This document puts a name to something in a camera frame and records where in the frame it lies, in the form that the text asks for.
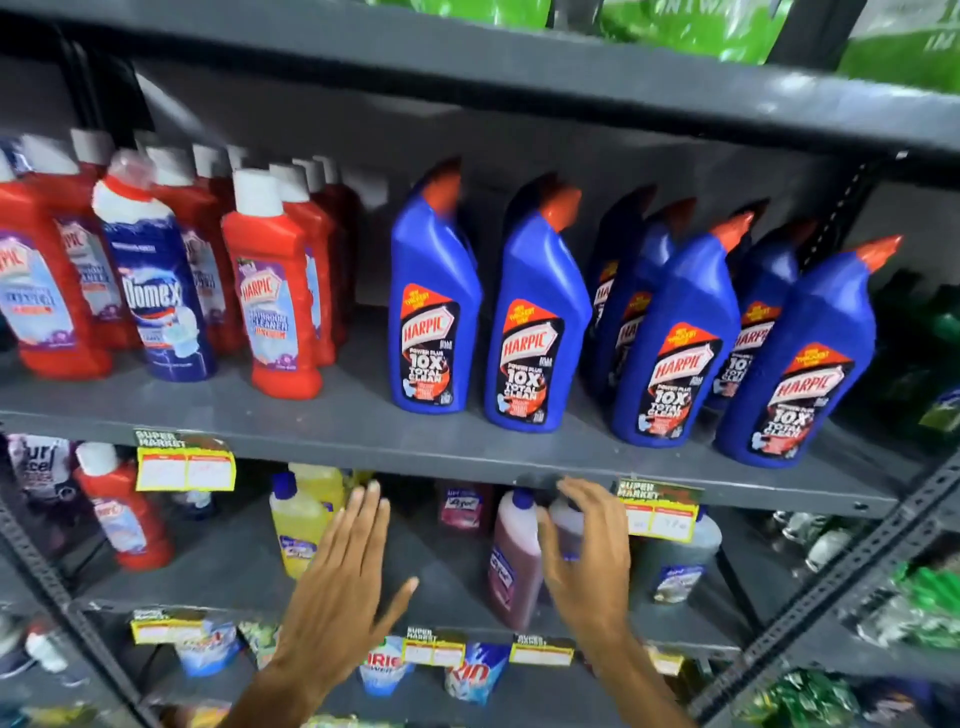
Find person's left hand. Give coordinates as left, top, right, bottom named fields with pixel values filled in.
left=276, top=480, right=420, bottom=700

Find person's right hand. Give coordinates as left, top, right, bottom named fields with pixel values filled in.
left=536, top=476, right=635, bottom=666

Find dark blue white-shouldered bottle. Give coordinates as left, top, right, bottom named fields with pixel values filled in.
left=91, top=148, right=219, bottom=384

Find row of blue toilet cleaners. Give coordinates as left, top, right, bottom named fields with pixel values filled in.
left=387, top=156, right=905, bottom=471

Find yellow liquid bottle blue cap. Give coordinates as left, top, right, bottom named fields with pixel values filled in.
left=269, top=471, right=333, bottom=580
left=288, top=462, right=348, bottom=515

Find small white bottles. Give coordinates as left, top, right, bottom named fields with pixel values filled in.
left=771, top=510, right=858, bottom=575

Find green plastic packet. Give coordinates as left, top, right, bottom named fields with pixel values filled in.
left=598, top=0, right=795, bottom=66
left=366, top=0, right=554, bottom=31
left=837, top=0, right=960, bottom=96

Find person's left forearm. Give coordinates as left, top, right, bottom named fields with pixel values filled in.
left=219, top=651, right=333, bottom=728

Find person's right forearm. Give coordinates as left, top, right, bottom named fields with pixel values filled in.
left=576, top=633, right=697, bottom=728

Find pink cleaner packet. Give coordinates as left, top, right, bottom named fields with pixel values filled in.
left=438, top=482, right=494, bottom=535

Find row of red cleaner bottles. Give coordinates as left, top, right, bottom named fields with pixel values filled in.
left=0, top=127, right=363, bottom=402

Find group of dark green bottles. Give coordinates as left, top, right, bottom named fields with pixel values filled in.
left=847, top=268, right=960, bottom=455

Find small white bottle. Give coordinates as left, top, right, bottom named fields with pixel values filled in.
left=24, top=628, right=70, bottom=675

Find maroon liquid bottle blue cap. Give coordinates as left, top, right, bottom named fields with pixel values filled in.
left=546, top=493, right=588, bottom=564
left=486, top=487, right=546, bottom=633

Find grey metal shelving rack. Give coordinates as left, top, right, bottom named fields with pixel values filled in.
left=0, top=0, right=960, bottom=728

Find green shiny packets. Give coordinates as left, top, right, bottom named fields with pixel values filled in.
left=737, top=669, right=860, bottom=728

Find pile of green white packets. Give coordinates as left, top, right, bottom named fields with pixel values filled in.
left=853, top=561, right=960, bottom=654

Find blue white detergent packet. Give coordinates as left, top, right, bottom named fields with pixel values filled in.
left=174, top=621, right=243, bottom=679

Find purple white detergent packet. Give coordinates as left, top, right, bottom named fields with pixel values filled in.
left=6, top=433, right=78, bottom=505

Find red bottle with white cap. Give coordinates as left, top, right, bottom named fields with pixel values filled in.
left=73, top=442, right=175, bottom=573

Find grey-green liquid bottle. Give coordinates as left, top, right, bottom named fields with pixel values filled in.
left=633, top=507, right=723, bottom=606

